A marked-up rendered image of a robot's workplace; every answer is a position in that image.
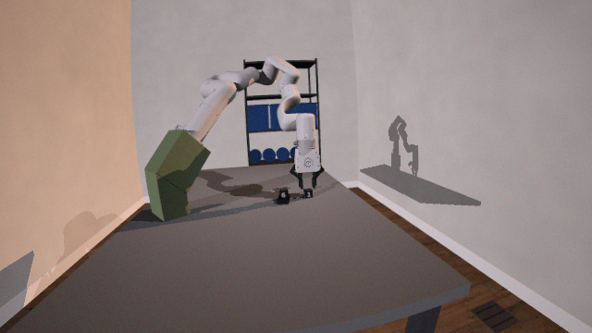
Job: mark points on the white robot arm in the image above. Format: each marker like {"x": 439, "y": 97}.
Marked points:
{"x": 222, "y": 87}

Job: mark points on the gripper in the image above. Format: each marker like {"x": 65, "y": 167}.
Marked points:
{"x": 306, "y": 160}

